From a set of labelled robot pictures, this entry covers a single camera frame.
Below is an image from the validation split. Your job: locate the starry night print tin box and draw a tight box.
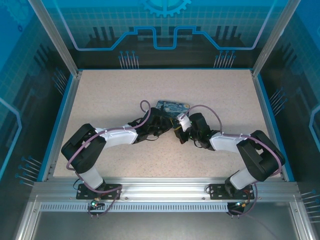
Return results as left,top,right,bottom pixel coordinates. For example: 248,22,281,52
155,99,192,120

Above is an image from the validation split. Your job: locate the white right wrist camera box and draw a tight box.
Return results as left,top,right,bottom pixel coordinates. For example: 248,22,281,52
176,112,193,133

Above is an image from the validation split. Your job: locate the wide aluminium base rail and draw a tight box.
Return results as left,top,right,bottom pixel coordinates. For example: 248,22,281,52
32,176,301,202

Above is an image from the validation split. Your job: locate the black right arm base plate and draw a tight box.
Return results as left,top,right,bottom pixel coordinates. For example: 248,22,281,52
207,183,256,200

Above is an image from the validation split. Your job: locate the aluminium side rail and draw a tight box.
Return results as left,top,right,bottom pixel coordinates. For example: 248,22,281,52
41,70,83,183
250,69,296,183

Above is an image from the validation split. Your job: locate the slotted grey cable duct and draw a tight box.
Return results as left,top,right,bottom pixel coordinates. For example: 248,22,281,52
39,202,230,213

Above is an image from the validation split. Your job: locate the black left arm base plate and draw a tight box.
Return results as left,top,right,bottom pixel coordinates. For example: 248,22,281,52
76,183,123,200

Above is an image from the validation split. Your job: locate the aluminium frame post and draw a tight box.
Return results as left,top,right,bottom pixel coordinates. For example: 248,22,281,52
250,0,299,78
26,0,83,77

